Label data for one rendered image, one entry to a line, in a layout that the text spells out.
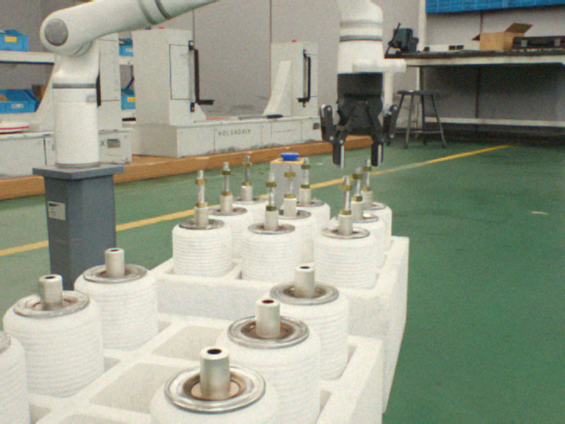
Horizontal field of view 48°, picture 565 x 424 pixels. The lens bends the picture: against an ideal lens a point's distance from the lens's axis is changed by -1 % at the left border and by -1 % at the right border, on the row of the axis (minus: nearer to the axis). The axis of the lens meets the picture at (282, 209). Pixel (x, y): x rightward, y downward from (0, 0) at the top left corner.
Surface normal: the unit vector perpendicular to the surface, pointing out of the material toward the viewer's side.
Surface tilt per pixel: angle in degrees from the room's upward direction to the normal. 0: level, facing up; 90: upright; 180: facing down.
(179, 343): 90
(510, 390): 0
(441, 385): 0
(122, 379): 90
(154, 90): 90
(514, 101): 90
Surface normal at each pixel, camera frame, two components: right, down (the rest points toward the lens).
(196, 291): -0.26, 0.18
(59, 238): -0.61, 0.15
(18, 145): 0.80, 0.11
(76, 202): 0.13, 0.20
